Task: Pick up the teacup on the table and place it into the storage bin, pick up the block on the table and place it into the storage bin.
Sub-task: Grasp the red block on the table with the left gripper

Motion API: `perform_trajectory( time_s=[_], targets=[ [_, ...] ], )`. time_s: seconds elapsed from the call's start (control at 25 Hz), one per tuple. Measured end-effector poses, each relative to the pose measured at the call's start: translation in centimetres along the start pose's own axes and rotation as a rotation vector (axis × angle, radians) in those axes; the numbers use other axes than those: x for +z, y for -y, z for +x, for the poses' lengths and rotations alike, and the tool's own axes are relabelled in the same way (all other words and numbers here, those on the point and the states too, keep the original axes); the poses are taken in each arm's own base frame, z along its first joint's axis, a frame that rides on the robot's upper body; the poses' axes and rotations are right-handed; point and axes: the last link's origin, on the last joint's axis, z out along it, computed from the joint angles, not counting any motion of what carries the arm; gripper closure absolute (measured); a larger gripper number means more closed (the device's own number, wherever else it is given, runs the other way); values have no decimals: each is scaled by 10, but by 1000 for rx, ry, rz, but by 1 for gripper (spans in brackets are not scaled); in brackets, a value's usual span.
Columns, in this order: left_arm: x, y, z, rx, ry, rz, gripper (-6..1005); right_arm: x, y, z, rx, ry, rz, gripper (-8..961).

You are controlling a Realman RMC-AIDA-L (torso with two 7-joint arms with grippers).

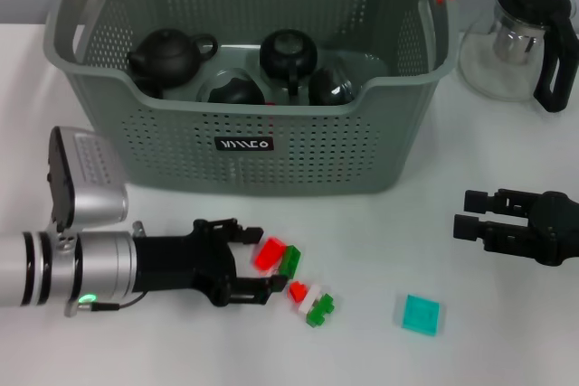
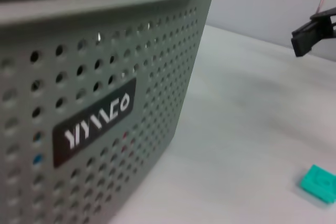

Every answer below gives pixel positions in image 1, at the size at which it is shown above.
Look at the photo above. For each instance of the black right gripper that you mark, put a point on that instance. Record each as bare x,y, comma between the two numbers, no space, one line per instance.
558,232

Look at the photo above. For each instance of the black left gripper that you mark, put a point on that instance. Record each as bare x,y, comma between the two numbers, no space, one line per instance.
181,264

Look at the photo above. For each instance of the bright red building brick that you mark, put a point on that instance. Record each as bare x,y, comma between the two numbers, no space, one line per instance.
269,254

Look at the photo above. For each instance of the dark green building brick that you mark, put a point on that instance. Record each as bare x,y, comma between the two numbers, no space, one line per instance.
290,261

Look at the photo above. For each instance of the small red building brick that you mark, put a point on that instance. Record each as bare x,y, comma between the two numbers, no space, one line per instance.
297,292

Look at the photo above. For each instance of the white long building brick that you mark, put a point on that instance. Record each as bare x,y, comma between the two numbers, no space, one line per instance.
311,299

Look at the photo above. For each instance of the green car-shaped brick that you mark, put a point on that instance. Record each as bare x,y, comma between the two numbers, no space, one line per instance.
320,311

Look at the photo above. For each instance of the glass teacup black base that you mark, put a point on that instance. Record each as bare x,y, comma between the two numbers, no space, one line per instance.
235,90
330,87
287,58

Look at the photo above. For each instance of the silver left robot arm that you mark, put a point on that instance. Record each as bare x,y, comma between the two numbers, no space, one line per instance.
99,264

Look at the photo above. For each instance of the grey perforated storage bin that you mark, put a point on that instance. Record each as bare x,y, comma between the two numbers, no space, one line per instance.
316,155

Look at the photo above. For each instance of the teal flat plate brick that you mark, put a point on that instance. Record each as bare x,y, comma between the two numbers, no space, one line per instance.
420,315

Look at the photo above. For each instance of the glass teapot black lid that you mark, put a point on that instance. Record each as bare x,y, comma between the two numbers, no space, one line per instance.
554,65

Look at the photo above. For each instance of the black clay teapot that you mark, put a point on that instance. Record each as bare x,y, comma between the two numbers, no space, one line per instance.
169,58

